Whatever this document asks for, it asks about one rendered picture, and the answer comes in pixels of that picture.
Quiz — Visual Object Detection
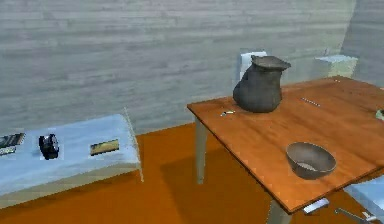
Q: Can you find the black striped remote control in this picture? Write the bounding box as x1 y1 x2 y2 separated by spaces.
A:
0 132 26 149

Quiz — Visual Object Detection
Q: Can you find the brown wooden table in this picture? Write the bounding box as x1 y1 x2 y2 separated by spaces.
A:
186 75 384 224

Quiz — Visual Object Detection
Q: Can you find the small grey remote control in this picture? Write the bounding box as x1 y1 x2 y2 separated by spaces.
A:
0 146 17 157

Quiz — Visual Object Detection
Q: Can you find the grey metal bowl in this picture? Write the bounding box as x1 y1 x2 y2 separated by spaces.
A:
285 141 337 181

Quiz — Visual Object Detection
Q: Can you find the pale blue low table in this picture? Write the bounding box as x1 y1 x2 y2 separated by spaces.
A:
0 107 145 210

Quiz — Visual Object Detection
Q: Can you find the dark grey clay vase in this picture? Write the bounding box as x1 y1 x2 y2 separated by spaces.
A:
232 54 292 114

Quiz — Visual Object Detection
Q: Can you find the thin white pencil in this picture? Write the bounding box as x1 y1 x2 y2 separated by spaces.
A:
300 97 321 108

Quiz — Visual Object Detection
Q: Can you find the yellow black flat card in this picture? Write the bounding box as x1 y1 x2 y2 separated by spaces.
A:
89 138 120 157

